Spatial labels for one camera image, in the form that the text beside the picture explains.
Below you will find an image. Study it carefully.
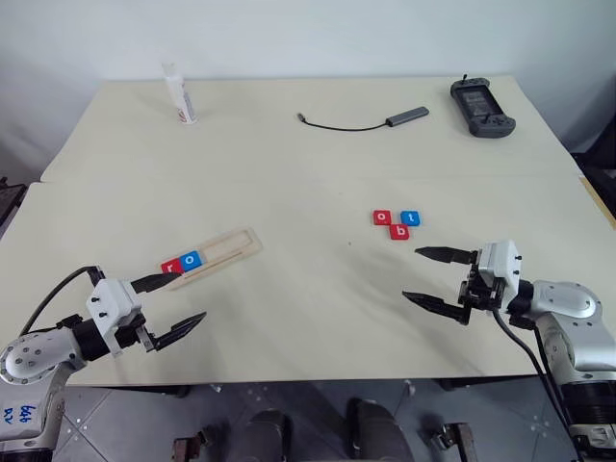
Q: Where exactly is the dark equipment beside table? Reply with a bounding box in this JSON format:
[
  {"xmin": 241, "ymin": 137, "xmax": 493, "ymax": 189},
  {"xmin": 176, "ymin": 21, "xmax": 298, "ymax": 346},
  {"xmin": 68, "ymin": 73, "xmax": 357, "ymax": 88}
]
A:
[{"xmin": 572, "ymin": 129, "xmax": 616, "ymax": 220}]

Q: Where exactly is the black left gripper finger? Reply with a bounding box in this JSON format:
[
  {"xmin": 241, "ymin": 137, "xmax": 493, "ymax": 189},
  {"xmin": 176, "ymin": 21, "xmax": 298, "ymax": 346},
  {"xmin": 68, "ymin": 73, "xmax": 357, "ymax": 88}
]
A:
[
  {"xmin": 130, "ymin": 271, "xmax": 180, "ymax": 295},
  {"xmin": 152, "ymin": 311, "xmax": 208, "ymax": 352}
]

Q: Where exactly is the light wooden letter tray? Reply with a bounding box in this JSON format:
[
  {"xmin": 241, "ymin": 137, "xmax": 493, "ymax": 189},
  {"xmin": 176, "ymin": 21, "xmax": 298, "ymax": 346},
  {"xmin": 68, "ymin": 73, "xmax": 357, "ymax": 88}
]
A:
[{"xmin": 161, "ymin": 227, "xmax": 264, "ymax": 292}]

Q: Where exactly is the white squeeze tube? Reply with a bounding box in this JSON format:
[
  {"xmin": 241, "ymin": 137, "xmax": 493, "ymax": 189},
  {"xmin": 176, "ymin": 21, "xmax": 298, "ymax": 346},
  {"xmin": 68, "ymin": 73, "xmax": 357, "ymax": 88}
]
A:
[{"xmin": 161, "ymin": 60, "xmax": 199, "ymax": 127}]

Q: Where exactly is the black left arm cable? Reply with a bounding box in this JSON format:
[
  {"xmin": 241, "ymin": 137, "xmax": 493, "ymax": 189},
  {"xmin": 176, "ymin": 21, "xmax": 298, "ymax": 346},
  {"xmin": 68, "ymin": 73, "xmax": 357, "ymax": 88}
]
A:
[{"xmin": 17, "ymin": 265, "xmax": 105, "ymax": 338}]

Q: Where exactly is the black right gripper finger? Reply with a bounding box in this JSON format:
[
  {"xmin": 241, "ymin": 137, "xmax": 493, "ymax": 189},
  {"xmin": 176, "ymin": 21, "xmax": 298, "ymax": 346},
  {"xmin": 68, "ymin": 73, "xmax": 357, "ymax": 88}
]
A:
[
  {"xmin": 414, "ymin": 245, "xmax": 475, "ymax": 266},
  {"xmin": 401, "ymin": 290, "xmax": 472, "ymax": 326}
]

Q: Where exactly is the blue letter tile o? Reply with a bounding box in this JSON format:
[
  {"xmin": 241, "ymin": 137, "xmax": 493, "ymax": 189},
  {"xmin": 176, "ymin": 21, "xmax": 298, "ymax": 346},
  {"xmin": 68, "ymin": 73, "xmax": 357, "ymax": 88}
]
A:
[{"xmin": 178, "ymin": 250, "xmax": 207, "ymax": 271}]

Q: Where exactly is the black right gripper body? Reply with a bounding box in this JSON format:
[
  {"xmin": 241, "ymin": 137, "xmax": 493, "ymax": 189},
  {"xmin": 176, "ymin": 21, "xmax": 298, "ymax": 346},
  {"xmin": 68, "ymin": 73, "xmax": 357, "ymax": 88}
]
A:
[{"xmin": 456, "ymin": 249, "xmax": 506, "ymax": 314}]

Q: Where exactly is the black equipment beside table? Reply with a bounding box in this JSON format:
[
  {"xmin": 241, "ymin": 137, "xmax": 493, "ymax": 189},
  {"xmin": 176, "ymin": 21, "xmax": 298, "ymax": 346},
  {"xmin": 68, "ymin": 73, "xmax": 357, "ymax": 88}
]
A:
[{"xmin": 0, "ymin": 176, "xmax": 28, "ymax": 242}]

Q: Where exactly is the rusty metal bracket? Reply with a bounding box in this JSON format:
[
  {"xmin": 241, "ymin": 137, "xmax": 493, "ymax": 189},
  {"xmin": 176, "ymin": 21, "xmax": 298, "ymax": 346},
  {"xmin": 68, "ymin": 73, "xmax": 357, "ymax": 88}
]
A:
[
  {"xmin": 172, "ymin": 427, "xmax": 218, "ymax": 462},
  {"xmin": 423, "ymin": 422, "xmax": 477, "ymax": 462}
]

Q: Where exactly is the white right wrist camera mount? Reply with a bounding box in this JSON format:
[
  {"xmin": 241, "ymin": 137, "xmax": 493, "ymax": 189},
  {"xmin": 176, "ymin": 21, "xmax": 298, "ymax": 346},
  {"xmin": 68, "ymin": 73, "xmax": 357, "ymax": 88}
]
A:
[{"xmin": 474, "ymin": 240, "xmax": 522, "ymax": 312}]

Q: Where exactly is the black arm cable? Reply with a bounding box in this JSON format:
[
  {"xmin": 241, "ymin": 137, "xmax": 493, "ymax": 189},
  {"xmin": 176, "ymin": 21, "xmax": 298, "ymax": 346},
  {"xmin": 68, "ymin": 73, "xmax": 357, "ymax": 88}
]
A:
[
  {"xmin": 17, "ymin": 265, "xmax": 105, "ymax": 338},
  {"xmin": 490, "ymin": 307, "xmax": 578, "ymax": 462}
]

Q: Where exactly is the grey usb hub with cable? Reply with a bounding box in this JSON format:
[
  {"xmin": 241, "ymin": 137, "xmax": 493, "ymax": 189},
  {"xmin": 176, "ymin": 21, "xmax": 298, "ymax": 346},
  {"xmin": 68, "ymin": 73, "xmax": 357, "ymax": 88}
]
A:
[{"xmin": 295, "ymin": 106, "xmax": 430, "ymax": 131}]

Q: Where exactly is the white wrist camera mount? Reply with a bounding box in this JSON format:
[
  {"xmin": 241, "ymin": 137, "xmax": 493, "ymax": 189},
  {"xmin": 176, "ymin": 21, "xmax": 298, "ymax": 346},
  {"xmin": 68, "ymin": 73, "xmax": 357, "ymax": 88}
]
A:
[
  {"xmin": 85, "ymin": 277, "xmax": 143, "ymax": 360},
  {"xmin": 474, "ymin": 240, "xmax": 522, "ymax": 312}
]

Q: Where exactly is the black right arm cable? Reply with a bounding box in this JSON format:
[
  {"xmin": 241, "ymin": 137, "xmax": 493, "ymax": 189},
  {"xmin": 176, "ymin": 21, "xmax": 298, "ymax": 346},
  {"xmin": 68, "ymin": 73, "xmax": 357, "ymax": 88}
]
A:
[{"xmin": 490, "ymin": 307, "xmax": 578, "ymax": 462}]

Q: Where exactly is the dark grey handheld controller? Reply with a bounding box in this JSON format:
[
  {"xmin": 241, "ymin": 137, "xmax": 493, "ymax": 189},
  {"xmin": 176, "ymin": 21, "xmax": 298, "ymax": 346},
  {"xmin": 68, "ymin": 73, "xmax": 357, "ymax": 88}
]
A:
[{"xmin": 449, "ymin": 73, "xmax": 518, "ymax": 139}]

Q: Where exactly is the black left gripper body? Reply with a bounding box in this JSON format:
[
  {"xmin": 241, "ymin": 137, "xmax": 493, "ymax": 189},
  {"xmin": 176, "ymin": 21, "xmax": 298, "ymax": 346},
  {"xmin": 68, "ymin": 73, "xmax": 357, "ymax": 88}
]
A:
[{"xmin": 115, "ymin": 312, "xmax": 160, "ymax": 355}]

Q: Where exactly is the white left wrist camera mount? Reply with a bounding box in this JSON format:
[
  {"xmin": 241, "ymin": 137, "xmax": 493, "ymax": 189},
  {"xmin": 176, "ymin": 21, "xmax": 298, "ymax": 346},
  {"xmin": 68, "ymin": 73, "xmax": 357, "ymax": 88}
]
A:
[{"xmin": 85, "ymin": 277, "xmax": 143, "ymax": 360}]

